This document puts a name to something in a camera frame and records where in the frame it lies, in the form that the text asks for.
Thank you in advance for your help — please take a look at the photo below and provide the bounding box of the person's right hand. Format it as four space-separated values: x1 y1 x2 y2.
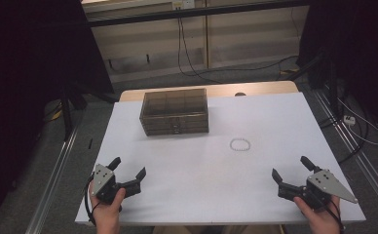
292 195 343 229

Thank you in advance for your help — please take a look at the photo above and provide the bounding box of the black wall cable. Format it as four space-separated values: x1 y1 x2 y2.
179 18 300 76
176 18 224 85

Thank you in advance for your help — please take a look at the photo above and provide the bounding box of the white table sheet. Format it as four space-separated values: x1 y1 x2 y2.
74 92 367 227

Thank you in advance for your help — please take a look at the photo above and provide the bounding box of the metal floor rail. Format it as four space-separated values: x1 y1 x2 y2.
24 125 81 234
313 89 378 222

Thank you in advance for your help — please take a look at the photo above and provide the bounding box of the smoky transparent drawer box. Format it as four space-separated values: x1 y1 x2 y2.
139 88 210 137

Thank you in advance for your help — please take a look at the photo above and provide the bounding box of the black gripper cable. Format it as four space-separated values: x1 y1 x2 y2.
84 175 101 227
320 198 346 234

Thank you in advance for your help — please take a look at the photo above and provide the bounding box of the black horizontal bar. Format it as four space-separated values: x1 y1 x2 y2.
85 0 309 28

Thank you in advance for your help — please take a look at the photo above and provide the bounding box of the dark curtain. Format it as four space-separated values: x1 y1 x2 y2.
296 0 378 139
0 0 115 230

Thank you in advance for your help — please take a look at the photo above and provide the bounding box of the person's left hand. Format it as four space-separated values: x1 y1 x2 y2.
89 182 127 225

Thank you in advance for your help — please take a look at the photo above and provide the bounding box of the smoky drawer with metal knob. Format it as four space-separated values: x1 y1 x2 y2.
140 120 209 130
141 127 210 137

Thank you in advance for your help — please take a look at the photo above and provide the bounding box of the wooden table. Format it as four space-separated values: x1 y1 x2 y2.
118 80 300 103

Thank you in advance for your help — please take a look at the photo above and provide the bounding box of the white floor cable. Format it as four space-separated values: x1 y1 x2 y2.
337 97 378 146

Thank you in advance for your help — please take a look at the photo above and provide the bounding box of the white power adapter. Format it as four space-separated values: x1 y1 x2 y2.
343 114 357 128

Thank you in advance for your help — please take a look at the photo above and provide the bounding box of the white bead bracelet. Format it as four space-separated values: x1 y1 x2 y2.
229 137 252 153

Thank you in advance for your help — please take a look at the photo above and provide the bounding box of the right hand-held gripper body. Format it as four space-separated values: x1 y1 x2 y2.
305 169 359 210

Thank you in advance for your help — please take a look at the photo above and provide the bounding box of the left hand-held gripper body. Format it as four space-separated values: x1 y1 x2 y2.
91 164 127 205

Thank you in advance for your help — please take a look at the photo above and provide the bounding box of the white wall socket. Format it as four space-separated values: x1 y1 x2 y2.
171 0 196 11

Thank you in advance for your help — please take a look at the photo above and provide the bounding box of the black floor cable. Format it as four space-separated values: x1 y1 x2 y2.
318 97 370 165

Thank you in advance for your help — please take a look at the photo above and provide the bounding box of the black metal stand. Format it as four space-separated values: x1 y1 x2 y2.
58 80 120 141
285 51 341 113

